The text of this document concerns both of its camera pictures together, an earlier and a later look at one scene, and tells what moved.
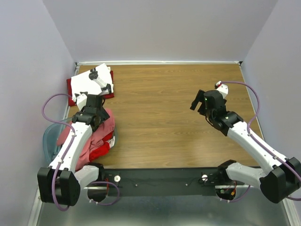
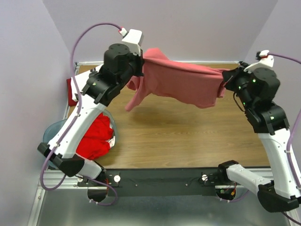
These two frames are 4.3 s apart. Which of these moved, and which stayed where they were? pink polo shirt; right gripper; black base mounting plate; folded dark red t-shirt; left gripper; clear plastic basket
Moved: left gripper; pink polo shirt; right gripper
Stayed: black base mounting plate; clear plastic basket; folded dark red t-shirt
